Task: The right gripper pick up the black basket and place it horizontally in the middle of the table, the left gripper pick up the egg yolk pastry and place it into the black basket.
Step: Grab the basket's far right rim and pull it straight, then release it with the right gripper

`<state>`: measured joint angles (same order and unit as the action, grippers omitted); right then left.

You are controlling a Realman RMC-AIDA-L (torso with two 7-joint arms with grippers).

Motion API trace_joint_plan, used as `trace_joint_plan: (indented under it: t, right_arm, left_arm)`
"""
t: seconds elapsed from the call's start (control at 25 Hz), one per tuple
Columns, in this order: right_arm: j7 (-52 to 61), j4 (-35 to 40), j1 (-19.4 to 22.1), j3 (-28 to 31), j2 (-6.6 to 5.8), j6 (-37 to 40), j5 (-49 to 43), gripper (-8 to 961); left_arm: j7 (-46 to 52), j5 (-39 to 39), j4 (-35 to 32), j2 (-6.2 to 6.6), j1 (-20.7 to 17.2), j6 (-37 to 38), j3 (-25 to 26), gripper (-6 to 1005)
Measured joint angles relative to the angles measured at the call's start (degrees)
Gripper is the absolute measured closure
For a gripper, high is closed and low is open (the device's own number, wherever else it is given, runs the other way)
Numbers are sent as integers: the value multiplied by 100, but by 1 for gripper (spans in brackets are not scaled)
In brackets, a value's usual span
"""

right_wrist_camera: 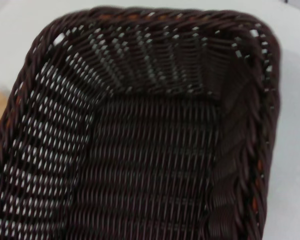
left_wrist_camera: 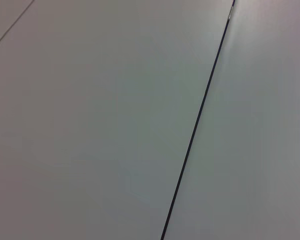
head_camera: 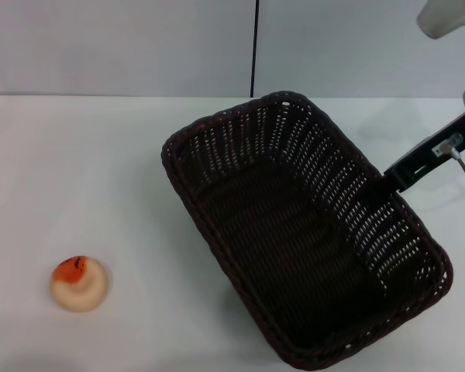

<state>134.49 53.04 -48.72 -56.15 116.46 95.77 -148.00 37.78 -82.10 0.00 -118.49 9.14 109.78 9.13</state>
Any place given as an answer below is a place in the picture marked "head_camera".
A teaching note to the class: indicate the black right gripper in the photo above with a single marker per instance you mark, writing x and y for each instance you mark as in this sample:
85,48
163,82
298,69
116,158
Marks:
430,153

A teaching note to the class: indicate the dark brown woven basket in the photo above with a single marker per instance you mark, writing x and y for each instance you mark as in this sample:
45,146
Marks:
275,240

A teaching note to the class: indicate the orange and cream toy peach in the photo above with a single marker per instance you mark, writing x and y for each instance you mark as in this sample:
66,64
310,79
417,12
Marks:
79,288

